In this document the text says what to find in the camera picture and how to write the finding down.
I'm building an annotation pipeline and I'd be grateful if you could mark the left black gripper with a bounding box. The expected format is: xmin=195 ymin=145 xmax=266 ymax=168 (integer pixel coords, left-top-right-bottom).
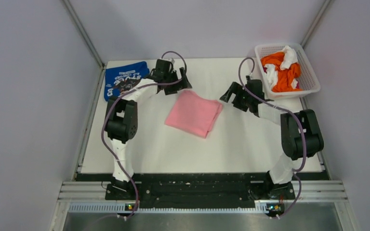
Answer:
xmin=164 ymin=67 xmax=191 ymax=95

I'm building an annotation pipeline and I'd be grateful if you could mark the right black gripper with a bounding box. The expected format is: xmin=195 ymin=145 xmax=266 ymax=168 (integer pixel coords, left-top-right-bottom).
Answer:
xmin=220 ymin=82 xmax=252 ymax=112

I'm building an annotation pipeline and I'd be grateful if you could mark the pink t-shirt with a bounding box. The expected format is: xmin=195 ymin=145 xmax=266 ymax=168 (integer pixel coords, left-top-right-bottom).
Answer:
xmin=165 ymin=90 xmax=223 ymax=139

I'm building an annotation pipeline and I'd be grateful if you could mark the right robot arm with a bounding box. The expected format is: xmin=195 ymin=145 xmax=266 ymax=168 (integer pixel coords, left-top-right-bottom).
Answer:
xmin=220 ymin=80 xmax=324 ymax=199

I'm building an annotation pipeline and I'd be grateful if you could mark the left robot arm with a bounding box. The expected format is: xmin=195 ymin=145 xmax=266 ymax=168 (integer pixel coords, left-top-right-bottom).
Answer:
xmin=101 ymin=59 xmax=192 ymax=199

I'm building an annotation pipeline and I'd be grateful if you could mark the orange t-shirt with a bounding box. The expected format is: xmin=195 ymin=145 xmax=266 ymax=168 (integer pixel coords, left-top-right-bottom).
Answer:
xmin=261 ymin=51 xmax=302 ymax=92

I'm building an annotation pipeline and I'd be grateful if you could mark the folded blue graphic t-shirt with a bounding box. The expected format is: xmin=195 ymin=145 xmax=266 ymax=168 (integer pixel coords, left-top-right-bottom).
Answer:
xmin=104 ymin=61 xmax=150 ymax=102

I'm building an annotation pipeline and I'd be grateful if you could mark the white t-shirt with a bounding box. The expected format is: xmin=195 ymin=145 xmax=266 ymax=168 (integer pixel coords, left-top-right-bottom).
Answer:
xmin=280 ymin=46 xmax=298 ymax=70

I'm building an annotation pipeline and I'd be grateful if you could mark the white plastic basket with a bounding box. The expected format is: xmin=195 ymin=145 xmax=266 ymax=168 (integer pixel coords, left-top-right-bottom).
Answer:
xmin=254 ymin=43 xmax=320 ymax=99

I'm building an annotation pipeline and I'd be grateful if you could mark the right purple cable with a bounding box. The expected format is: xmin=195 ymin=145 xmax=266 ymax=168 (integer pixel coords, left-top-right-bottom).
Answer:
xmin=238 ymin=57 xmax=307 ymax=219

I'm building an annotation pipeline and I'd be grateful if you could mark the purple cable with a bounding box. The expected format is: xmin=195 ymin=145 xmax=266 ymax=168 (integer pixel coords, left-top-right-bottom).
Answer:
xmin=100 ymin=51 xmax=188 ymax=219
xmin=238 ymin=57 xmax=307 ymax=219

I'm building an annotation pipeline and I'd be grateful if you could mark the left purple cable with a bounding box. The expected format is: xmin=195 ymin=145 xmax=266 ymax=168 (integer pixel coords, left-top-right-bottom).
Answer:
xmin=100 ymin=51 xmax=188 ymax=219

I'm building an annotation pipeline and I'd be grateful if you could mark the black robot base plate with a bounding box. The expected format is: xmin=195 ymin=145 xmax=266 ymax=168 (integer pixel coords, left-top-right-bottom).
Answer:
xmin=105 ymin=173 xmax=302 ymax=218

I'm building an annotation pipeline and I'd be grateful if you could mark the aluminium frame rail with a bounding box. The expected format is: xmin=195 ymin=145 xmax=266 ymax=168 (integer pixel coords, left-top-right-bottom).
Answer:
xmin=60 ymin=0 xmax=105 ymax=69

